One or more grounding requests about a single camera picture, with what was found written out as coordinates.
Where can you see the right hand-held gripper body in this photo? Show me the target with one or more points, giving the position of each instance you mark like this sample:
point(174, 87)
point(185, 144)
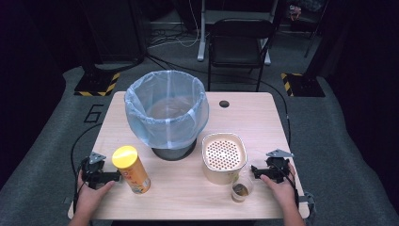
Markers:
point(277, 168)

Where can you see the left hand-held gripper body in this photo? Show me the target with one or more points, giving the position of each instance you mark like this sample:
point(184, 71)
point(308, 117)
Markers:
point(92, 174)

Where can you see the yellow-lidded orange snack can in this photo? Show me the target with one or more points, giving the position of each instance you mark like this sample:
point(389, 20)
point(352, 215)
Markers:
point(133, 175)

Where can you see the brown tea dregs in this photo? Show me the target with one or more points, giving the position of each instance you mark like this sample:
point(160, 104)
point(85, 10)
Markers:
point(241, 189)

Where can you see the clear plastic cup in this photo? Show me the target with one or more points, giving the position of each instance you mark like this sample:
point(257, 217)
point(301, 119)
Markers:
point(241, 194)

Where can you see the beige strainer basin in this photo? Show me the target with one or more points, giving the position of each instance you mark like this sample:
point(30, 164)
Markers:
point(223, 157)

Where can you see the black trash bin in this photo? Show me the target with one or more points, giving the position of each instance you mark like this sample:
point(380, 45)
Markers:
point(174, 154)

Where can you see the trash bin with plastic liner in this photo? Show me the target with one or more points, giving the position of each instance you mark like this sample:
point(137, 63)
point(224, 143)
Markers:
point(167, 132)

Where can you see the person's left hand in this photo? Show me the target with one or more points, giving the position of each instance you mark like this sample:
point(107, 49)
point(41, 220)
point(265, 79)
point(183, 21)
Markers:
point(89, 197)

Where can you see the person's right hand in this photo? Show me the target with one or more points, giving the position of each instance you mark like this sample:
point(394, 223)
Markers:
point(282, 191)

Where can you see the grey table clamp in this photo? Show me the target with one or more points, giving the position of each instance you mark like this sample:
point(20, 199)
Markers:
point(309, 202)

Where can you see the black table grommet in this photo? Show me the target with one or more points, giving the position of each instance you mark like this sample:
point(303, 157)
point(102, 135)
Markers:
point(224, 104)

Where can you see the hazard-striped black stand base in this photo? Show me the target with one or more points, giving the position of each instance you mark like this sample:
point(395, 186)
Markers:
point(95, 84)
point(306, 86)

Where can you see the black folding chair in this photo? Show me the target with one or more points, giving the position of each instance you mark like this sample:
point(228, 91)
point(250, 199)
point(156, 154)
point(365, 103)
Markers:
point(240, 47)

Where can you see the black cabinet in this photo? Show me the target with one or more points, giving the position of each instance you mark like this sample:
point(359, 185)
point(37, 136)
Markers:
point(114, 31)

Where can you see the white desk frame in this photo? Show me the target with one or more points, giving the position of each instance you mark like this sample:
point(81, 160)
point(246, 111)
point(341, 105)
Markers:
point(201, 40)

